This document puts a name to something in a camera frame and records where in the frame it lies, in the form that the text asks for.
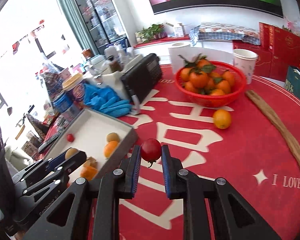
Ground large brown longan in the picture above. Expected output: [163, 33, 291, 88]
[65, 148, 78, 160]

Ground red tomato with stem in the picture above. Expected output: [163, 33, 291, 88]
[66, 134, 75, 142]

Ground large orange tangerine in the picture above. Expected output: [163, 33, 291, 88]
[80, 166, 98, 181]

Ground dried physalis husk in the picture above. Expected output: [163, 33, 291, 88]
[83, 157, 97, 169]

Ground orange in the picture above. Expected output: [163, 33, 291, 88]
[213, 109, 232, 129]
[103, 140, 119, 159]

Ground small red cherry tomato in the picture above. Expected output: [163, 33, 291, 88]
[141, 139, 162, 166]

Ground black remote control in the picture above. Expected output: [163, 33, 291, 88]
[38, 129, 65, 154]

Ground white lined gift box tray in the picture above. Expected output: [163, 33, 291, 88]
[44, 108, 138, 178]

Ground blue drink can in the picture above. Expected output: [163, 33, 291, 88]
[53, 92, 77, 122]

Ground purple milk tea cup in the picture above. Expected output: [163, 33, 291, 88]
[62, 73, 85, 108]

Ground blue rubber gloves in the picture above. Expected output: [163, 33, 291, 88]
[83, 84, 132, 118]

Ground red round table mat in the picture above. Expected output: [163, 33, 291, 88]
[119, 66, 300, 239]

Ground long wooden back scratcher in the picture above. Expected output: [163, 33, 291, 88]
[245, 89, 300, 168]

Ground white condiment holder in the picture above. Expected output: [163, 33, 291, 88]
[83, 46, 143, 100]

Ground black portable radio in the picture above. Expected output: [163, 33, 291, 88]
[120, 53, 162, 103]

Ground red plastic fruit basket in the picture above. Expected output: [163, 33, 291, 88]
[175, 56, 247, 108]

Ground tangerines in basket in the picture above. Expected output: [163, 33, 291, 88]
[179, 54, 236, 96]

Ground dark green gift bag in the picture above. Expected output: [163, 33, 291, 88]
[284, 66, 300, 99]

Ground potted green plant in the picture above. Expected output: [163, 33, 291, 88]
[136, 24, 167, 43]

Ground floral paper cup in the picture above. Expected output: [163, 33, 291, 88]
[233, 49, 258, 85]

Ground glass display cabinet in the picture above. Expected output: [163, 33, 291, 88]
[75, 0, 130, 54]

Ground white paper towel roll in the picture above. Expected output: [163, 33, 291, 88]
[168, 41, 191, 74]

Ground red gift box stack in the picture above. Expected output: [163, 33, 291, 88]
[233, 22, 300, 81]

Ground plaid blue cloth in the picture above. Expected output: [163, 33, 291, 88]
[189, 23, 261, 46]

